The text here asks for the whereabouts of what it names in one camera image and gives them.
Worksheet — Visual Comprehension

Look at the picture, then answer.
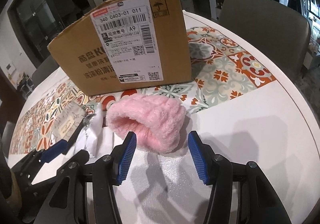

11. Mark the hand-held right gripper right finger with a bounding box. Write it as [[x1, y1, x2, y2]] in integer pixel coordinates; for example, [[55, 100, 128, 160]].
[[188, 132, 292, 224]]

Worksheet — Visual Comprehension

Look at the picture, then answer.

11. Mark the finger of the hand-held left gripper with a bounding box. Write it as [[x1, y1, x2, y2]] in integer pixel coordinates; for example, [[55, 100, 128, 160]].
[[27, 140, 67, 164], [65, 123, 89, 150]]

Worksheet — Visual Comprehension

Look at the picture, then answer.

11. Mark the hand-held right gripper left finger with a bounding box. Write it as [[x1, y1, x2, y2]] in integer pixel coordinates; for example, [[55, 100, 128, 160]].
[[22, 132, 137, 224]]

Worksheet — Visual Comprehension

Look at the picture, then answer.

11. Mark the beige fabric pouch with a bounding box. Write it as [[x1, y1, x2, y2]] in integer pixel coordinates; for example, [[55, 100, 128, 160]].
[[51, 101, 97, 147]]

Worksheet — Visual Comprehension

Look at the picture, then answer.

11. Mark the brown cardboard box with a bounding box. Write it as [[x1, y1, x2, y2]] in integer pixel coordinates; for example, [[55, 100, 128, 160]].
[[47, 0, 192, 97]]

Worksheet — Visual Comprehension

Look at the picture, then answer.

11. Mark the white fuzzy cloth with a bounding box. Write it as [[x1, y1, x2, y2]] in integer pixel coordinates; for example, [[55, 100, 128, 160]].
[[102, 127, 203, 189]]

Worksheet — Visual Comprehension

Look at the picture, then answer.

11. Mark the grey dining chair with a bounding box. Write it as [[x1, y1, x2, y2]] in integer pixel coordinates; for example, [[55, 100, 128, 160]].
[[32, 56, 66, 87], [219, 0, 312, 79]]

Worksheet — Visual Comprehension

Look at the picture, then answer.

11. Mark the patterned table runner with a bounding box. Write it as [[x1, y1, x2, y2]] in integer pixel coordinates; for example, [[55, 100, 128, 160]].
[[10, 26, 277, 154]]

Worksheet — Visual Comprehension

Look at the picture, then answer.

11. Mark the dark glass sliding door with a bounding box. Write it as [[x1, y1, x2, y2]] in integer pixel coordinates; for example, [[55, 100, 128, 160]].
[[0, 0, 110, 64]]

